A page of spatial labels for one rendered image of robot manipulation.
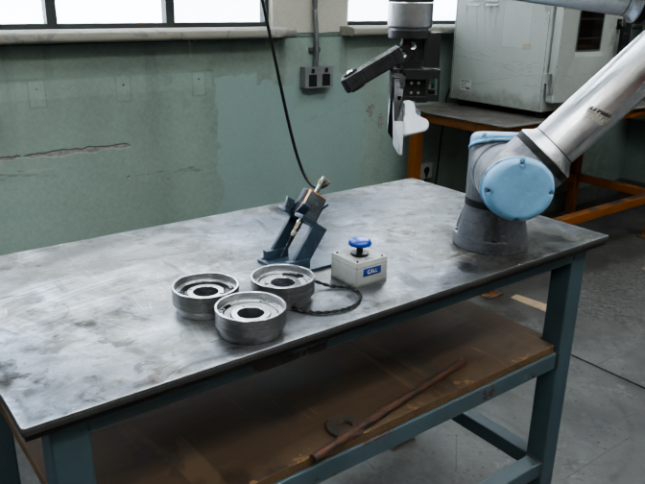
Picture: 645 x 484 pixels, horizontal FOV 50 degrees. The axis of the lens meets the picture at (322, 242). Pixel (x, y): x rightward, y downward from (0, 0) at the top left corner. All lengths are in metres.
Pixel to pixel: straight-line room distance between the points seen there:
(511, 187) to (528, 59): 2.04
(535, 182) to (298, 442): 0.60
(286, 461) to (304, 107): 2.12
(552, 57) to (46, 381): 2.61
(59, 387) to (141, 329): 0.17
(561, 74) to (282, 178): 1.28
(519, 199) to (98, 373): 0.73
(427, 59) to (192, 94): 1.70
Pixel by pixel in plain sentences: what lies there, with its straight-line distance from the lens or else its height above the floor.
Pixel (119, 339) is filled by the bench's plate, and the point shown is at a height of 0.80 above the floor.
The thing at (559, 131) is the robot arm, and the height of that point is 1.06.
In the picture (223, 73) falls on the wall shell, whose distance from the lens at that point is 2.86.
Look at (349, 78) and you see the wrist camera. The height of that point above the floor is 1.14.
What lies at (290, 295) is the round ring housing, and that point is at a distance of 1.09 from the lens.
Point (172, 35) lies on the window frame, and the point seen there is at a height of 1.13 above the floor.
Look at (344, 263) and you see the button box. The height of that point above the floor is 0.84.
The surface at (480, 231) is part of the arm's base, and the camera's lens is 1.39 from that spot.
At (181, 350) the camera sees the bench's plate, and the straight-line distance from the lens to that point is 1.00.
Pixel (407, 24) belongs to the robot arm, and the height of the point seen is 1.23.
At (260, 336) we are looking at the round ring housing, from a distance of 0.99.
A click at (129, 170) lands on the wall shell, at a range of 2.73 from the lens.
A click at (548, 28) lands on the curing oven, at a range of 3.17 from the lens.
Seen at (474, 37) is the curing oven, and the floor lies 1.10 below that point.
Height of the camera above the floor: 1.27
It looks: 19 degrees down
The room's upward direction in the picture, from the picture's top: 1 degrees clockwise
